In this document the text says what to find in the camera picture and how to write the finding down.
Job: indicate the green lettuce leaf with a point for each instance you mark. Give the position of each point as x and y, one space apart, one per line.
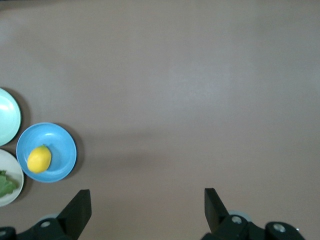
6 185

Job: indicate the blue plate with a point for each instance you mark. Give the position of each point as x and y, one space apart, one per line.
60 152

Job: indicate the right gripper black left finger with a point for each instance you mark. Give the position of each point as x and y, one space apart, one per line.
76 212

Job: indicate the brown table cover sheet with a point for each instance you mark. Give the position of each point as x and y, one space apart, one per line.
175 100

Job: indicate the beige plate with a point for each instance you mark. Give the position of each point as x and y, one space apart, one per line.
12 162

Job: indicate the light green plate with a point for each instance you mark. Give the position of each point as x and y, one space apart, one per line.
7 115

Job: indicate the yellow lemon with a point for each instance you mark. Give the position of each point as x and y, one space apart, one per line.
39 159

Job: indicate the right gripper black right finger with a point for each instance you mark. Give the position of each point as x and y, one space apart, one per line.
214 210

